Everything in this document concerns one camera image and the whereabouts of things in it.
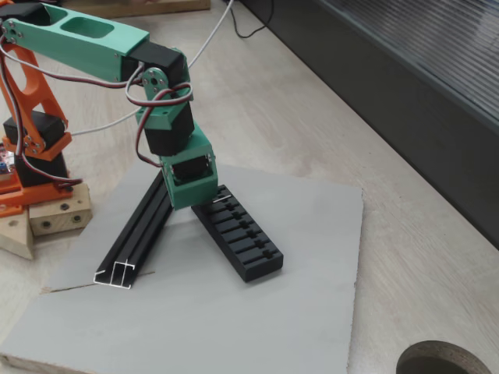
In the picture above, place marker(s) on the wooden block with holes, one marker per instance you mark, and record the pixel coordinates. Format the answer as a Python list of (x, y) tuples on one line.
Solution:
[(58, 222)]

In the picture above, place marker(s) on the small metal bracket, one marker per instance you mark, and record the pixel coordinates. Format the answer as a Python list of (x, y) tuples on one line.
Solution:
[(220, 199)]

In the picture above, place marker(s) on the grey board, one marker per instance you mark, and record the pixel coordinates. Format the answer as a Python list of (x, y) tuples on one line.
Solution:
[(234, 311)]

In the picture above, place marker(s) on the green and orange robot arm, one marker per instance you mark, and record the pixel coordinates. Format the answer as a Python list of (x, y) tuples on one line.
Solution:
[(85, 50)]

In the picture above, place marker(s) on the wooden board strip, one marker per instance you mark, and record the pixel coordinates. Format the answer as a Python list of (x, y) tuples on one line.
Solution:
[(175, 5)]

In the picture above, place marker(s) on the black aluminium profile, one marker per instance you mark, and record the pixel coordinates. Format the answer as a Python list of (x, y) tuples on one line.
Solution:
[(132, 237)]

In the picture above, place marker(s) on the black slotted plastic block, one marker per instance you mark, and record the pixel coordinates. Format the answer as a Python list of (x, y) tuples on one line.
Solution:
[(257, 272)]

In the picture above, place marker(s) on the pale wooden wedge block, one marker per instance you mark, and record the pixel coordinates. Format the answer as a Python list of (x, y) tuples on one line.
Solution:
[(15, 237)]

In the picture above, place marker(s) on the red controller board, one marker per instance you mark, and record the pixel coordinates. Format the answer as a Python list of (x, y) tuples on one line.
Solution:
[(6, 157)]

